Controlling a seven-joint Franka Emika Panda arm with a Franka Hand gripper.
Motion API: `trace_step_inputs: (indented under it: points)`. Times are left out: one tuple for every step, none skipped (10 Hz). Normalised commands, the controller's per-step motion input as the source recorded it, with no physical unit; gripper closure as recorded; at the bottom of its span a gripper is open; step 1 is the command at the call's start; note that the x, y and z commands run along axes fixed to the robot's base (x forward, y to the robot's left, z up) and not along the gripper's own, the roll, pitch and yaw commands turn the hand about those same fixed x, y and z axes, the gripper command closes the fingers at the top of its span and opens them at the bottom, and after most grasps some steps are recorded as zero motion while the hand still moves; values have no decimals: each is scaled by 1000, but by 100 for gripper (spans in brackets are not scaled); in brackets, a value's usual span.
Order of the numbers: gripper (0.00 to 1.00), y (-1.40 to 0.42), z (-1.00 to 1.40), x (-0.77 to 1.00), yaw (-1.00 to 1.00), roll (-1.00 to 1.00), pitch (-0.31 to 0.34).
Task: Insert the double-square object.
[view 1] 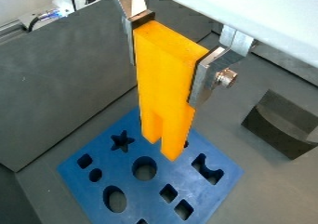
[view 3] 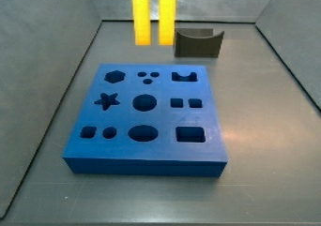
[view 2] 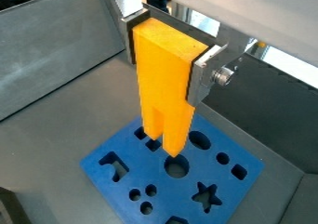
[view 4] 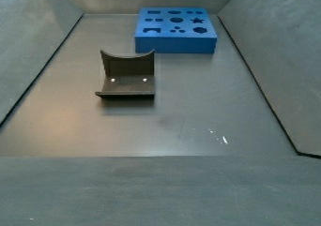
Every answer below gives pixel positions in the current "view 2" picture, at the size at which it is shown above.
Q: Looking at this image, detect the blue shape-sorter board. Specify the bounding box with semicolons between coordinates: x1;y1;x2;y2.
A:
80;115;264;224

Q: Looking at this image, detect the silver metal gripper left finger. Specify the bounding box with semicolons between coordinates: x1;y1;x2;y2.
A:
119;8;149;64

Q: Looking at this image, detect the dark block at corner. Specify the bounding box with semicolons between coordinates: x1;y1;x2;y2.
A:
0;187;31;224

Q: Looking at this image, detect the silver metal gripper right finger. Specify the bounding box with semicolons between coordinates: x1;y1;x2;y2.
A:
186;46;235;107

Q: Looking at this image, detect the yellow double-square peg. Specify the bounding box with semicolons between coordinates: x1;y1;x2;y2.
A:
132;18;207;157

